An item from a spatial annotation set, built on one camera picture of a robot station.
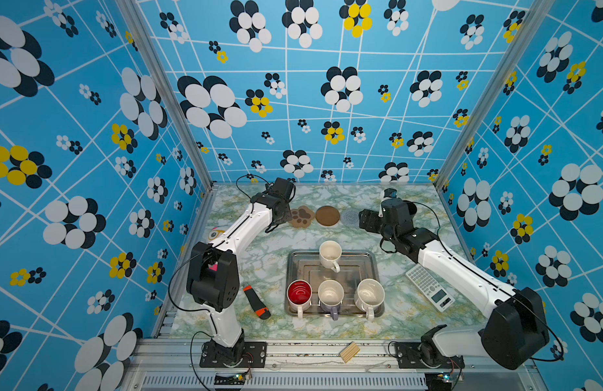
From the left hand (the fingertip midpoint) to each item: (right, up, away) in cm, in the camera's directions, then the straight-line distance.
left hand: (283, 214), depth 91 cm
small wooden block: (+22, -42, -18) cm, 51 cm away
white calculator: (+55, -29, -9) cm, 63 cm away
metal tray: (+28, -21, +2) cm, 35 cm away
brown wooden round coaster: (+18, -1, +17) cm, 24 cm away
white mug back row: (+18, -16, +2) cm, 24 cm away
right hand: (+32, 0, -7) cm, 33 cm away
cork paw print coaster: (+7, -2, +16) cm, 18 cm away
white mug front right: (+31, -28, -7) cm, 42 cm away
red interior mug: (+6, -28, -7) cm, 30 cm away
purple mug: (+18, -28, -7) cm, 34 cm away
